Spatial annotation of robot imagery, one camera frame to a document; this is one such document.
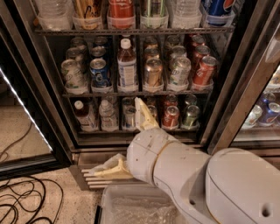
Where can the clear water bottle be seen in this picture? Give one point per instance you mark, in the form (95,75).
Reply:
(186,14)
(55,15)

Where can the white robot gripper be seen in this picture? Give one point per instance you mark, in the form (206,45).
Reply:
(144,153)

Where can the blue pepsi can front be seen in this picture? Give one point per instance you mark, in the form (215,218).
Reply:
(100,73)

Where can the gold can front middle shelf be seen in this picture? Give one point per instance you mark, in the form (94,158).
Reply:
(153,69)

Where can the white green can front left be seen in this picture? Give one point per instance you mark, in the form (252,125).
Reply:
(72,74)

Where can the white green can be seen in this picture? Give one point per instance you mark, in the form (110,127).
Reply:
(72,74)
(180,71)

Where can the tea bottle bottom shelf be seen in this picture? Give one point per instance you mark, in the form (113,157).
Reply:
(86,116)

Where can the red can front middle shelf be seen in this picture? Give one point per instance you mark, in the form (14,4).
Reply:
(206,70)

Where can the stainless steel fridge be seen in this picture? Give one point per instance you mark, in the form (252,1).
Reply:
(31,57)

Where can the clear plastic bin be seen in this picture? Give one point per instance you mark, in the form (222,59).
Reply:
(138,204)

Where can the iced tea bottle middle shelf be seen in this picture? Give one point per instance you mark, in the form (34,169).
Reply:
(127,64)

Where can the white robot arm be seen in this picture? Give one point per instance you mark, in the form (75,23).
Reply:
(233,186)

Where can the gold can bottom shelf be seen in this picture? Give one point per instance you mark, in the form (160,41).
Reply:
(154,112)

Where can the white green can front right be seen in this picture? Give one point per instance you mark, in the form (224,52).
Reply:
(180,71)

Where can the open glass fridge door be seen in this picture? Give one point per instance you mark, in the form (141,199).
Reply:
(29,144)

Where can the clear water bottle top right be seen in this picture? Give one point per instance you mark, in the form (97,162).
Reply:
(186,14)

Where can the gold can shelf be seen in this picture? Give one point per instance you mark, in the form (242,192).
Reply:
(153,69)
(154,112)

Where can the red can shelf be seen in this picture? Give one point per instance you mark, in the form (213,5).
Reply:
(206,70)
(170,118)

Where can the clear water bottle top left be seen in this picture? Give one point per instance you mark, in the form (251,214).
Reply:
(55,15)

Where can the water bottle bottom shelf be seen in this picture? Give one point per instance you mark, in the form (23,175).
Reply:
(109,120)

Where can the green bottle top shelf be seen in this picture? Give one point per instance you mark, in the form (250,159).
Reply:
(153,12)

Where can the red can bottom shelf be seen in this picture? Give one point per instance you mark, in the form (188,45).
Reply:
(170,118)

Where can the green can bottom shelf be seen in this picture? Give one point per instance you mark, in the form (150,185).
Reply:
(191,117)

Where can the large pepsi bottle top shelf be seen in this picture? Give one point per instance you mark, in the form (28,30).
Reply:
(218,8)

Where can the red bottle top shelf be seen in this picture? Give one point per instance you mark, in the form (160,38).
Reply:
(121,12)

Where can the blue cans right fridge section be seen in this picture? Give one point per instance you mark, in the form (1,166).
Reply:
(270,109)

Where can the silver can bottom shelf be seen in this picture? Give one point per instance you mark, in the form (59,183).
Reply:
(129,122)

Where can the gold bottle top shelf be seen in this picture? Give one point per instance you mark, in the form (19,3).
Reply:
(88,14)

